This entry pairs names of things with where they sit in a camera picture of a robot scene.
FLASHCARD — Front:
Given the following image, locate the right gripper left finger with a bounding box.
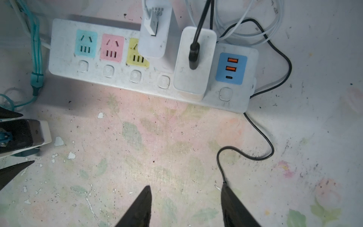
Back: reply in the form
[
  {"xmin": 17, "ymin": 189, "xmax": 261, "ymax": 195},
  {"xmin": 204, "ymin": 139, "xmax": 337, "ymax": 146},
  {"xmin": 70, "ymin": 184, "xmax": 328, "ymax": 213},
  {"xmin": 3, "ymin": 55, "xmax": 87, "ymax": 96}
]
[{"xmin": 115, "ymin": 185, "xmax": 152, "ymax": 227}]

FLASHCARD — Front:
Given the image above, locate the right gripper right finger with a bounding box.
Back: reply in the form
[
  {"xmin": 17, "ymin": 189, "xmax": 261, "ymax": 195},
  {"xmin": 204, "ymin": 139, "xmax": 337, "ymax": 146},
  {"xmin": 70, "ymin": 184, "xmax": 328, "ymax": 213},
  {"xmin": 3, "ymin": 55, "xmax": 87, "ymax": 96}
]
[{"xmin": 221, "ymin": 183, "xmax": 261, "ymax": 227}]

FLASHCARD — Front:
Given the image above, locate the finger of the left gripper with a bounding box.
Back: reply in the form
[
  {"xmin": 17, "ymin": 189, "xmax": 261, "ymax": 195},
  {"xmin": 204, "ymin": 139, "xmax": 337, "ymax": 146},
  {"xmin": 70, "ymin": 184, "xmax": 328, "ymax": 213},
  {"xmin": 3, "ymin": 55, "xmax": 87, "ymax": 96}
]
[
  {"xmin": 0, "ymin": 161, "xmax": 34, "ymax": 190},
  {"xmin": 0, "ymin": 107, "xmax": 23, "ymax": 119}
]

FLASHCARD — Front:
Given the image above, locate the teal plug adapter with prongs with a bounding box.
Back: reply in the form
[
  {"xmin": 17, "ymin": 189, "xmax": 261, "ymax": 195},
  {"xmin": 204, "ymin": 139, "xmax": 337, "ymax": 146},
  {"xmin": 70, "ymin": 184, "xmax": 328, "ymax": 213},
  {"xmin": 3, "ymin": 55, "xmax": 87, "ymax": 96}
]
[{"xmin": 1, "ymin": 1, "xmax": 52, "ymax": 158}]

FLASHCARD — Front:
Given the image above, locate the white charger with black cable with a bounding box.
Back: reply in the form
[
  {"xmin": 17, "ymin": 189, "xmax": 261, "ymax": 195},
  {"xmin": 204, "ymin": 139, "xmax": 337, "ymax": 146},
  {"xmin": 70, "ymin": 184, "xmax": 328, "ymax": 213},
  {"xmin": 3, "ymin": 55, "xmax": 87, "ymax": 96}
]
[{"xmin": 178, "ymin": 1, "xmax": 293, "ymax": 184}]

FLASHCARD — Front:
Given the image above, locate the white multicolour power strip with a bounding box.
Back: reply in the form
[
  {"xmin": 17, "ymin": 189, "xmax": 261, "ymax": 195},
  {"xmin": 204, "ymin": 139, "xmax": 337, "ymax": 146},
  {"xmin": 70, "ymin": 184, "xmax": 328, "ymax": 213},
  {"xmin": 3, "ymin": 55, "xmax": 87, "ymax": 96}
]
[{"xmin": 49, "ymin": 19, "xmax": 259, "ymax": 114}]

